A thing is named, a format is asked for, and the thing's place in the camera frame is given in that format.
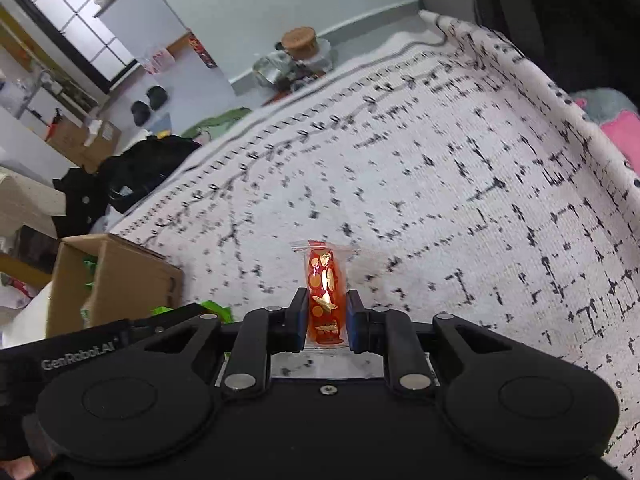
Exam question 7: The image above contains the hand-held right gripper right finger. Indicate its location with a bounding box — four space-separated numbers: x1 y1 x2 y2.
346 289 522 394

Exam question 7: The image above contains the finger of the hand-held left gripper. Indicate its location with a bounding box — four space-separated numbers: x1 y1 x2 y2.
125 304 203 347

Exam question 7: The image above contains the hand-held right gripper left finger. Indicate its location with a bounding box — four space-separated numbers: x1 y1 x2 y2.
142 287 309 392

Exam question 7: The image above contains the red gold-print snack packet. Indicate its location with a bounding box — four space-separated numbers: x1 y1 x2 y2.
291 240 361 349

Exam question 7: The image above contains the cardboard box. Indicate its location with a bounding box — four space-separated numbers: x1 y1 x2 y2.
45 233 184 339

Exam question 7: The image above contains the black clothes pile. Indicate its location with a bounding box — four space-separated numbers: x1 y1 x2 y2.
52 135 202 239

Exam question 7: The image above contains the patterned white tablecloth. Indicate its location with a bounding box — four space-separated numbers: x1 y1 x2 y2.
107 9 640 472

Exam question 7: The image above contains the cream dotted cloth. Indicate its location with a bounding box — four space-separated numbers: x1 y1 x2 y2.
0 166 69 239

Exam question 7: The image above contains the low brown carton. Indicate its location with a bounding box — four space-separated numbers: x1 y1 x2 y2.
82 119 124 161

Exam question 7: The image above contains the tall brown carton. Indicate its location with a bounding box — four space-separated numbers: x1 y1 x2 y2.
46 122 96 172

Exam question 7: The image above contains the green rug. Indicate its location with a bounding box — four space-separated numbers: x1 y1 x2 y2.
182 107 254 139

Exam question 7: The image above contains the clear plastic bag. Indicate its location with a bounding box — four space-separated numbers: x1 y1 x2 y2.
252 52 302 94

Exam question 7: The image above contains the wrapped water bottle pack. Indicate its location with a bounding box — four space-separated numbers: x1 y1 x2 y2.
142 45 176 74

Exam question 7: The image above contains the wooden lid jar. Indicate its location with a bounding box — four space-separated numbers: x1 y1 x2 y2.
281 27 320 64

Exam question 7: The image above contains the red oil bottle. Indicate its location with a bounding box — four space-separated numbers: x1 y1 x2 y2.
187 32 219 69

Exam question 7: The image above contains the black framed glass door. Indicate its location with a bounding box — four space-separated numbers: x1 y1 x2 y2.
5 0 142 94

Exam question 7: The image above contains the pink plush toy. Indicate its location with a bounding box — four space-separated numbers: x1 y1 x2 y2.
572 87 640 177

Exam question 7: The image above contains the black coat pile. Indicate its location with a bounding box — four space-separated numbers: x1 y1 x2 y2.
467 0 640 107

